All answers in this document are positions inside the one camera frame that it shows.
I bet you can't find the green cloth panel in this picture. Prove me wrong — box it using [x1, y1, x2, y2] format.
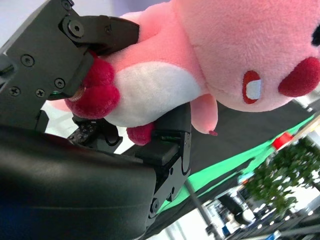
[159, 114, 320, 216]

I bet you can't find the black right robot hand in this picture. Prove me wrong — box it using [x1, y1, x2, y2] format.
[0, 0, 193, 240]

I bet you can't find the red box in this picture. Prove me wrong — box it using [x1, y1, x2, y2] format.
[272, 132, 295, 151]

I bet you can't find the pink plush doll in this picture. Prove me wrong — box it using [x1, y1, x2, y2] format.
[53, 0, 320, 146]

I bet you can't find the green leafy plant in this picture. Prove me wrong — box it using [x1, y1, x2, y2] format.
[246, 137, 320, 218]

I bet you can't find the black backdrop cloth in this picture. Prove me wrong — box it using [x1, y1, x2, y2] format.
[114, 94, 316, 176]

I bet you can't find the grey metal pole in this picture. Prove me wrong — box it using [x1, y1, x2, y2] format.
[186, 179, 216, 233]

